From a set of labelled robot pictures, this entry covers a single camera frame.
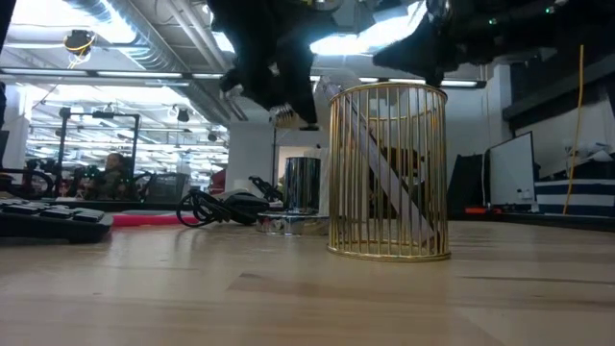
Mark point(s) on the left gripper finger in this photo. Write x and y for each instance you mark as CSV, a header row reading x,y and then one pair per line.
x,y
299,77
257,77

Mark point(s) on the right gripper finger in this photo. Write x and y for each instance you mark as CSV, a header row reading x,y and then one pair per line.
x,y
408,50

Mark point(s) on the chrome lamp socket base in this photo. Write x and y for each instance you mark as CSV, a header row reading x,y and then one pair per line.
x,y
302,185

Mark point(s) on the white ribbed pen cup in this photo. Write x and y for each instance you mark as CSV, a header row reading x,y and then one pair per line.
x,y
325,182

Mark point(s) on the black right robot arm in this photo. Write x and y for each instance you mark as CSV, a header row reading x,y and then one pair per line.
x,y
552,24

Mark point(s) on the black mesh chair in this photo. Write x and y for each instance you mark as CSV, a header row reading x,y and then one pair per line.
x,y
168,188

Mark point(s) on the black and white pen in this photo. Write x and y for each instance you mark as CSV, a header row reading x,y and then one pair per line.
x,y
394,192

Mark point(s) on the black upright object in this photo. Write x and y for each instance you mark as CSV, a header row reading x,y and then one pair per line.
x,y
466,187

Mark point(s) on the white screen monitor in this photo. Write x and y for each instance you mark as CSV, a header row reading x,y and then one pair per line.
x,y
511,173

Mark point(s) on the person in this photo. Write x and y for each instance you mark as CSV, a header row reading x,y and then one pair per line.
x,y
113,178

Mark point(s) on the hanging black ceiling device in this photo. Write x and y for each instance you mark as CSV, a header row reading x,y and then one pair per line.
x,y
78,42

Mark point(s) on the pink pen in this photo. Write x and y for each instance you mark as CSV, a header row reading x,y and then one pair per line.
x,y
144,220

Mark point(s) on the white navy striped box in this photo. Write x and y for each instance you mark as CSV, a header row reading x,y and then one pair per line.
x,y
576,187

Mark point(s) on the black calculator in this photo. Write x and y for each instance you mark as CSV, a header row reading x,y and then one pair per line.
x,y
57,228

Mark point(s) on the black gantry frame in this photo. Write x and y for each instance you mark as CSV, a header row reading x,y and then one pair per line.
x,y
101,115

